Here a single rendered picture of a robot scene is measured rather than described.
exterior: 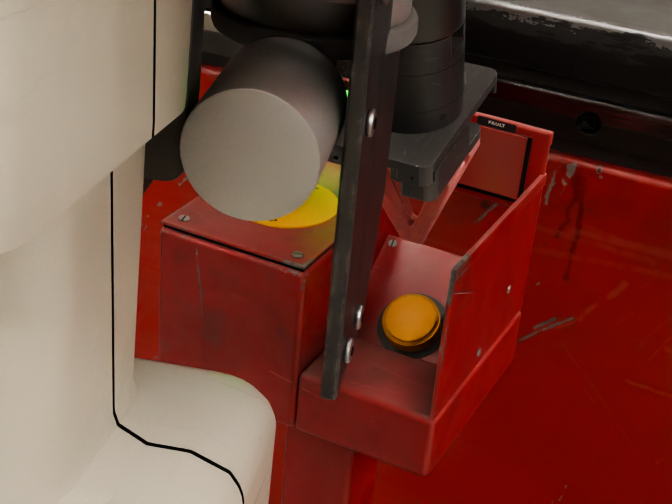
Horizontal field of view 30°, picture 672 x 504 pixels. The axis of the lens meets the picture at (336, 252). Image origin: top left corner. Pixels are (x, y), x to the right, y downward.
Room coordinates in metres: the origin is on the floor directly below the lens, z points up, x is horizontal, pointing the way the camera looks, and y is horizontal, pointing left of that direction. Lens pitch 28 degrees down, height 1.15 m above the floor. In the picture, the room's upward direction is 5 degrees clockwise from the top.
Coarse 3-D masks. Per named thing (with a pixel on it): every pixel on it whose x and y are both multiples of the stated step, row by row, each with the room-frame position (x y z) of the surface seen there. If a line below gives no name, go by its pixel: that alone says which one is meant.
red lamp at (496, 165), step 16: (480, 144) 0.77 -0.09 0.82; (496, 144) 0.77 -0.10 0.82; (512, 144) 0.76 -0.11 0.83; (480, 160) 0.77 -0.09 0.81; (496, 160) 0.77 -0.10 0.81; (512, 160) 0.76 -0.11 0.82; (464, 176) 0.78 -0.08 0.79; (480, 176) 0.77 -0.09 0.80; (496, 176) 0.77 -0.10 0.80; (512, 176) 0.76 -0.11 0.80; (496, 192) 0.77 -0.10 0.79; (512, 192) 0.76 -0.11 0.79
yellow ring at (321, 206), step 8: (312, 192) 0.76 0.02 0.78; (320, 192) 0.76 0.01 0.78; (328, 192) 0.76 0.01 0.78; (312, 200) 0.74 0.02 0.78; (320, 200) 0.75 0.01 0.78; (328, 200) 0.75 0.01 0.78; (336, 200) 0.75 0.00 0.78; (304, 208) 0.73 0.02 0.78; (312, 208) 0.73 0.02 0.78; (320, 208) 0.73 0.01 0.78; (328, 208) 0.73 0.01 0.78; (336, 208) 0.74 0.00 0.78; (288, 216) 0.72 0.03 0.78; (296, 216) 0.72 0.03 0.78; (304, 216) 0.72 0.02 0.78; (312, 216) 0.72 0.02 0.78; (320, 216) 0.72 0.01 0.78; (328, 216) 0.72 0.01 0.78; (264, 224) 0.71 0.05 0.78; (272, 224) 0.71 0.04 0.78; (280, 224) 0.71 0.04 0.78; (288, 224) 0.71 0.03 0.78; (296, 224) 0.71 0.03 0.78; (304, 224) 0.71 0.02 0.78; (312, 224) 0.71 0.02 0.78
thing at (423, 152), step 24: (408, 48) 0.62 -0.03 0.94; (432, 48) 0.62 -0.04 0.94; (456, 48) 0.63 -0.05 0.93; (408, 72) 0.62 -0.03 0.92; (432, 72) 0.62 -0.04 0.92; (456, 72) 0.63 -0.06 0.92; (480, 72) 0.69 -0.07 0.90; (408, 96) 0.62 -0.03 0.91; (432, 96) 0.63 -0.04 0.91; (456, 96) 0.64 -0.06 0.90; (480, 96) 0.66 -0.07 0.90; (408, 120) 0.63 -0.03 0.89; (432, 120) 0.63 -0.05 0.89; (456, 120) 0.64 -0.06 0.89; (336, 144) 0.62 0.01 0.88; (408, 144) 0.62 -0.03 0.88; (432, 144) 0.62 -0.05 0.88; (408, 168) 0.60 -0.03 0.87; (432, 168) 0.60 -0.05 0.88
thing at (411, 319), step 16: (400, 304) 0.71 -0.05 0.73; (416, 304) 0.71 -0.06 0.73; (432, 304) 0.71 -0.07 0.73; (384, 320) 0.70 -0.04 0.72; (400, 320) 0.70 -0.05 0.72; (416, 320) 0.70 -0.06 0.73; (432, 320) 0.69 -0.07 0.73; (400, 336) 0.69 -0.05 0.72; (416, 336) 0.69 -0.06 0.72; (432, 336) 0.69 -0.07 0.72
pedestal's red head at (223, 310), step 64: (192, 256) 0.69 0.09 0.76; (256, 256) 0.67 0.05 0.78; (320, 256) 0.68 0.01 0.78; (384, 256) 0.75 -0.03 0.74; (448, 256) 0.74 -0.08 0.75; (512, 256) 0.72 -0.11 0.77; (192, 320) 0.69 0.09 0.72; (256, 320) 0.67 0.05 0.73; (320, 320) 0.68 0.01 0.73; (448, 320) 0.62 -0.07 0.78; (512, 320) 0.74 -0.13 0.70; (256, 384) 0.67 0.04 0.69; (320, 384) 0.65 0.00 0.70; (384, 384) 0.65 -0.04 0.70; (448, 384) 0.63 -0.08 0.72; (384, 448) 0.63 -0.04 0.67
